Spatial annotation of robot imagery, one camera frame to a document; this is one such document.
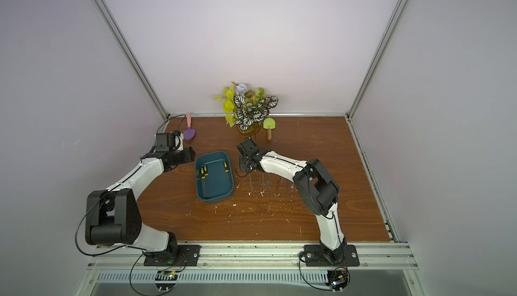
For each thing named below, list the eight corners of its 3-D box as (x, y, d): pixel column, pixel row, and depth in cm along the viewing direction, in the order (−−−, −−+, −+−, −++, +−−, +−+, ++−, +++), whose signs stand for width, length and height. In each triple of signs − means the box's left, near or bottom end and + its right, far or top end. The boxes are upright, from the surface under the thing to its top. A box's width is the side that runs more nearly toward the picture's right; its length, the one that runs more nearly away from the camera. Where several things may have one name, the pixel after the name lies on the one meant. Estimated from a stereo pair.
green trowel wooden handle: (262, 139, 111) (262, 136, 109) (263, 120, 121) (262, 117, 119) (276, 139, 111) (276, 136, 109) (275, 120, 121) (275, 117, 119)
